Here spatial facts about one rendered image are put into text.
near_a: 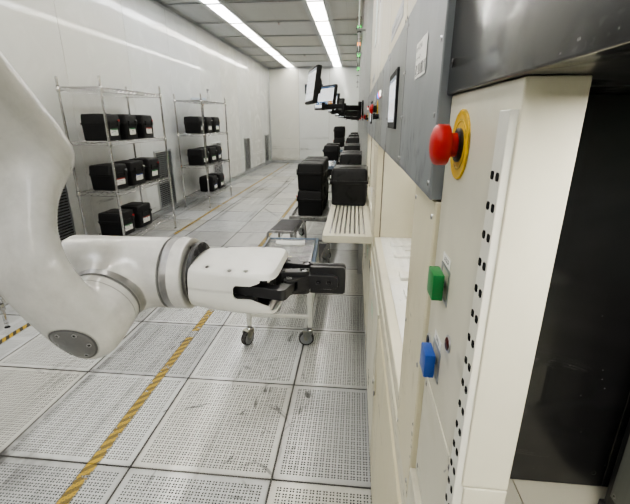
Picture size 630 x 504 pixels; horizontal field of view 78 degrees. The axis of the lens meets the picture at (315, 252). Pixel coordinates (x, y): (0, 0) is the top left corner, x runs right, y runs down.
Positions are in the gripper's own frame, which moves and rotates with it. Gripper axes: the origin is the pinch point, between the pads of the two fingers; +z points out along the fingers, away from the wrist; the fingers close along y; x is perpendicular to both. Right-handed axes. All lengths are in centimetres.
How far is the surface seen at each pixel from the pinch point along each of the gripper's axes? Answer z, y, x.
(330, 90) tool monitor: -28, -443, 50
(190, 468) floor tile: -62, -78, -120
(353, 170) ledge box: 2, -234, -15
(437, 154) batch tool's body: 10.6, 1.8, 14.1
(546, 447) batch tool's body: 30.9, -5.0, -26.8
